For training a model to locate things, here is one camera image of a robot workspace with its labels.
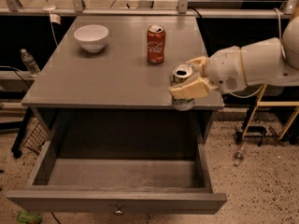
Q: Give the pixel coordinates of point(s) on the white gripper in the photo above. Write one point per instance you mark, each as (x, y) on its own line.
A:
(223, 69)

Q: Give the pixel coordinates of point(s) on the silver green 7up can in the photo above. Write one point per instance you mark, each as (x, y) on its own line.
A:
(179, 73)

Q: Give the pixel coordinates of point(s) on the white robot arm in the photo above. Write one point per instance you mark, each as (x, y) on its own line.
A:
(274, 61)

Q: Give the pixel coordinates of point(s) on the red coca-cola can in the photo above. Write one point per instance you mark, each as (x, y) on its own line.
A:
(155, 44)

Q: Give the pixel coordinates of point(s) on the grey counter cabinet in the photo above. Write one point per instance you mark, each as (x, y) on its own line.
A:
(116, 93)

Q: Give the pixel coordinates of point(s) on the grey open top drawer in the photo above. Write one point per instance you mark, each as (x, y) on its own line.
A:
(151, 175)

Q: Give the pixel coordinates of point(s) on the metal drawer knob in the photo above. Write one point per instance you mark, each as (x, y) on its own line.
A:
(118, 211)

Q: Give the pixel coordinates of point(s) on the plastic bottle on floor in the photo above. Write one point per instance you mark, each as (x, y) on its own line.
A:
(239, 155)

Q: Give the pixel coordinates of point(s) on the white ceramic bowl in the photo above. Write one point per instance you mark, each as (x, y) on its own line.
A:
(92, 38)

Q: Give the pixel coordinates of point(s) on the clear plastic water bottle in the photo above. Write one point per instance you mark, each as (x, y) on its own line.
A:
(30, 63)

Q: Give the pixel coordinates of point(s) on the green crumpled bag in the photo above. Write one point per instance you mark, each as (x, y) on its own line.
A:
(25, 217)

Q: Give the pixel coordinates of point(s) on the yellow metal cart frame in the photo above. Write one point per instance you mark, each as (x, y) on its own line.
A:
(254, 127)

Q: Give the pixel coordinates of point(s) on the black wire mesh basket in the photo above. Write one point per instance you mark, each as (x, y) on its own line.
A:
(36, 138)

